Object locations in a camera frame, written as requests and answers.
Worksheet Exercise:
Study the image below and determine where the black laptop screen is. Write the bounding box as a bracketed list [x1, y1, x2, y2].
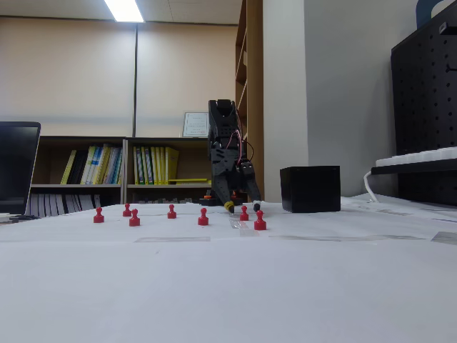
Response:
[0, 121, 42, 215]

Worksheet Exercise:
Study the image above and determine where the black vertical pole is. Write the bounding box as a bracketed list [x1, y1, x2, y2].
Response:
[132, 23, 139, 139]

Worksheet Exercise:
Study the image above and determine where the white cable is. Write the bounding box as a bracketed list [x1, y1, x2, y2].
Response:
[363, 170, 379, 203]

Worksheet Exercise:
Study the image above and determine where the framed white notice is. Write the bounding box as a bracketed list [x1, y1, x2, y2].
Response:
[182, 111, 211, 139]

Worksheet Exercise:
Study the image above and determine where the black pegboard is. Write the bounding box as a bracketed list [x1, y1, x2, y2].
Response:
[390, 3, 457, 207]

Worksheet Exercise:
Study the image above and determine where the slanted yellow book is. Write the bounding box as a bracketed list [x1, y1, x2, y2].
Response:
[59, 149, 78, 186]

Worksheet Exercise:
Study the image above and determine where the white keyboard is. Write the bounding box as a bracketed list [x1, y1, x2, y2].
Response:
[375, 146, 457, 168]

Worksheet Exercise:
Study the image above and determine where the wide yellow binder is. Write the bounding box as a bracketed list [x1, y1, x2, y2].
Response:
[164, 146, 181, 186]

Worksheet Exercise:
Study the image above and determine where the tall wooden bookshelf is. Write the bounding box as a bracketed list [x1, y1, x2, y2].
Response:
[234, 0, 264, 204]

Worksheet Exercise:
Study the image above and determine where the blue chair back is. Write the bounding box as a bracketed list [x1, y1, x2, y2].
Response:
[416, 0, 451, 29]

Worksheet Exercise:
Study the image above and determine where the black box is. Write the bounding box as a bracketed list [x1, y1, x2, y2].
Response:
[279, 165, 341, 214]

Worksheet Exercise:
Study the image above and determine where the low wooden bookshelf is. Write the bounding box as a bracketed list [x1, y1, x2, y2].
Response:
[30, 135, 128, 217]
[123, 136, 215, 205]

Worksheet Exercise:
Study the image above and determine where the long clear tape strip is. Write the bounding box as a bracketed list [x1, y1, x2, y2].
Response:
[268, 234, 426, 242]

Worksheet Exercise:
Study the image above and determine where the ceiling light panel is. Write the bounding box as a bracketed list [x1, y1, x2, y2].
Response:
[103, 0, 146, 24]

